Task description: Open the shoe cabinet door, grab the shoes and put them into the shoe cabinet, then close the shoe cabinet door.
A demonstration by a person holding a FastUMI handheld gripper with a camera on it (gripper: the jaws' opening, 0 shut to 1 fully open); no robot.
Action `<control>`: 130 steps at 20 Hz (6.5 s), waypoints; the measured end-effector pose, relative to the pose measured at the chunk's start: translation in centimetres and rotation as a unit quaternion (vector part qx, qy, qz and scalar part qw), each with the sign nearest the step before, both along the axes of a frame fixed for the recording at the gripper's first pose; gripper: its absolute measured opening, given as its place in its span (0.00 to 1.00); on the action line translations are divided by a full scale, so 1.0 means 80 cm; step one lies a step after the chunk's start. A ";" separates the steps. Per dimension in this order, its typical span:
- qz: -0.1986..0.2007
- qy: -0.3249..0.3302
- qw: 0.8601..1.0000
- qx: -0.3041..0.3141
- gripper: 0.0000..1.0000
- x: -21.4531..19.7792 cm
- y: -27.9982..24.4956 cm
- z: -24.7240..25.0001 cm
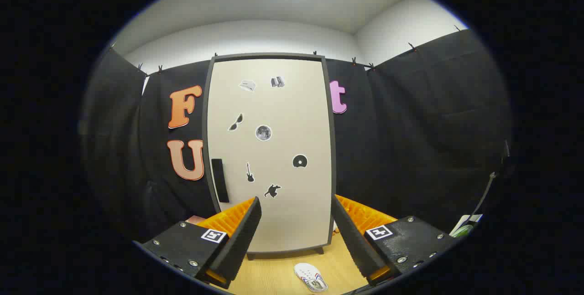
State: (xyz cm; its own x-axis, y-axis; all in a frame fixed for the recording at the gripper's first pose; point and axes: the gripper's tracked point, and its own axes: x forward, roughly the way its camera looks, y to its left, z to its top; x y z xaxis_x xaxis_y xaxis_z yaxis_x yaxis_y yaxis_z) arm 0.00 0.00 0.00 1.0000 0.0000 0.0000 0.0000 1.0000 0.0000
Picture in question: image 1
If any black backdrop cloth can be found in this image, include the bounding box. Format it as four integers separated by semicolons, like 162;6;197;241
80;28;514;245

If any white striped shoe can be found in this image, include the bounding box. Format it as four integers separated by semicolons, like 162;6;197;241
294;262;329;293

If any black door handle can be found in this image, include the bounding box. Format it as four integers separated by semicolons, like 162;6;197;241
211;159;229;203

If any beige shoe cabinet door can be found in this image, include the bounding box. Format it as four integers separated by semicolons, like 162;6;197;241
208;58;333;254

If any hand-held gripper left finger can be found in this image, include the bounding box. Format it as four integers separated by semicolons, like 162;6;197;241
132;196;263;289

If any black angled stand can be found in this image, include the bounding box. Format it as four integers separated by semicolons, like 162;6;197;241
472;139;511;217

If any grey shoe cabinet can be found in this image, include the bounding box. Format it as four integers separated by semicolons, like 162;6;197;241
202;52;338;260

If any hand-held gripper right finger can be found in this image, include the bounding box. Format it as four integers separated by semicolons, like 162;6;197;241
331;194;457;286

